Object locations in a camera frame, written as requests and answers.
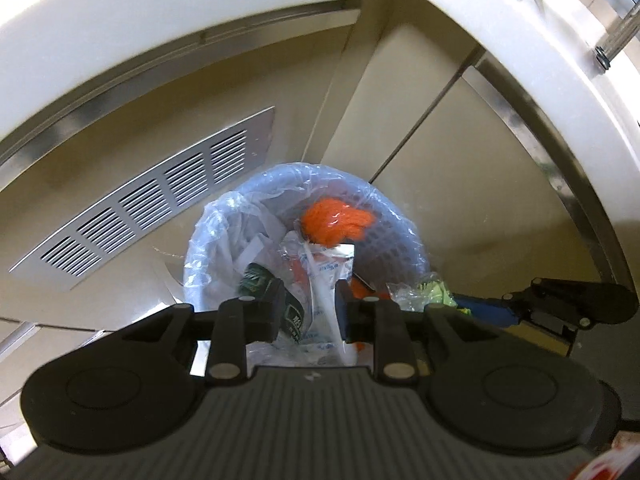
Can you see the red and white cloth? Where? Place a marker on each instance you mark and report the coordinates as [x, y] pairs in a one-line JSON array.
[[605, 462]]

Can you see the long silver vent grille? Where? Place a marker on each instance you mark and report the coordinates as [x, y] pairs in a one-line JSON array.
[[150, 200]]

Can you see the green candy wrapper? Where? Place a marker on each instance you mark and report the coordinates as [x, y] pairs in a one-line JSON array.
[[435, 292]]

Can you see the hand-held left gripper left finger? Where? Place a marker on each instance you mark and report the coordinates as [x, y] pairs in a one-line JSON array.
[[265, 315]]

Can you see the clear plastic bin liner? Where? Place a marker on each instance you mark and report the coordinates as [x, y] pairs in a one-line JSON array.
[[220, 230]]

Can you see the beige base cabinet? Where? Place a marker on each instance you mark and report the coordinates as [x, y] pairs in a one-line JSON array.
[[450, 160]]

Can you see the round grey trash bin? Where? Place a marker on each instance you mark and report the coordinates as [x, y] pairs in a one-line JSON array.
[[390, 240]]

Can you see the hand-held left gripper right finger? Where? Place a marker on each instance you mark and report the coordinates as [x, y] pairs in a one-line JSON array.
[[352, 317]]

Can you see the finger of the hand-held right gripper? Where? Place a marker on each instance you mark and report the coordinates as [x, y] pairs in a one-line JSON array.
[[487, 311]]

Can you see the crushed clear plastic bottle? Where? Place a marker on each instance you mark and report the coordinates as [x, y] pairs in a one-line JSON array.
[[295, 317]]

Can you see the steel rack leg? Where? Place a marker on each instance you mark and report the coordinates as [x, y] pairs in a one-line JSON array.
[[617, 35]]

